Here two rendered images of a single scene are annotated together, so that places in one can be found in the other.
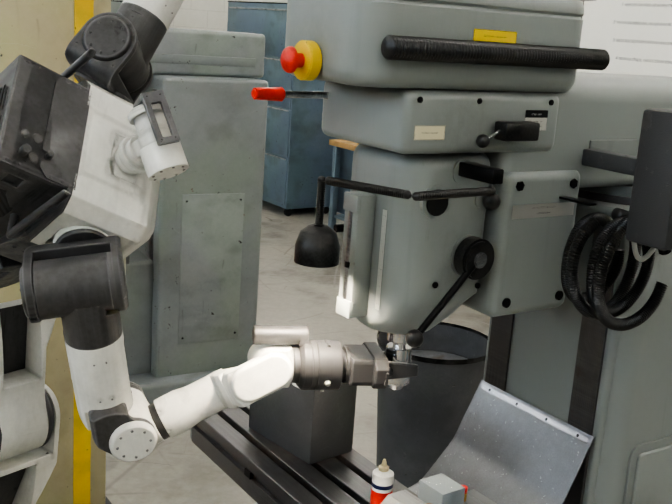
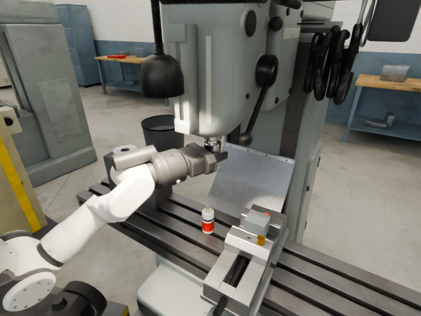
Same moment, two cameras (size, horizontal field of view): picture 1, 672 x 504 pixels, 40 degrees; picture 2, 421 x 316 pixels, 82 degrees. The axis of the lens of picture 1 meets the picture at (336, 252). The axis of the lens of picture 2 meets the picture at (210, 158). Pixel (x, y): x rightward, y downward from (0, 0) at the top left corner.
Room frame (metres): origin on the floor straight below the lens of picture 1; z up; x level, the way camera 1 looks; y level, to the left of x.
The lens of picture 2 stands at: (1.02, 0.13, 1.55)
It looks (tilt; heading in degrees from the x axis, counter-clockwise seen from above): 28 degrees down; 336
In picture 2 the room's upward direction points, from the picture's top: straight up
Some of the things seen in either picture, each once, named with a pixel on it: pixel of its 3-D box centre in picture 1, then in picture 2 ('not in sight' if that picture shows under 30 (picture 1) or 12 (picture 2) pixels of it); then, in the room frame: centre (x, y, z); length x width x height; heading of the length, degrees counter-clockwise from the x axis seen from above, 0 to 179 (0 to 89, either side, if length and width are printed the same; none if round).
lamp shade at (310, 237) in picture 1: (317, 243); (161, 73); (1.43, 0.03, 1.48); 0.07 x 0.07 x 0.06
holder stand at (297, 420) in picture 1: (301, 396); (139, 174); (1.88, 0.05, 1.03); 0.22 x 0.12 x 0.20; 42
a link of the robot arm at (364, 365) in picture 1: (347, 365); (184, 163); (1.55, -0.04, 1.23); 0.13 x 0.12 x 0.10; 13
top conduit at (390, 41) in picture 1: (502, 54); not in sight; (1.47, -0.24, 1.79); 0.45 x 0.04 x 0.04; 124
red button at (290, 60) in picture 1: (293, 59); not in sight; (1.43, 0.08, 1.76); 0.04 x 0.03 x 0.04; 34
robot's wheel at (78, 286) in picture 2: not in sight; (83, 300); (1.82, 0.37, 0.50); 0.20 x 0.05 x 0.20; 52
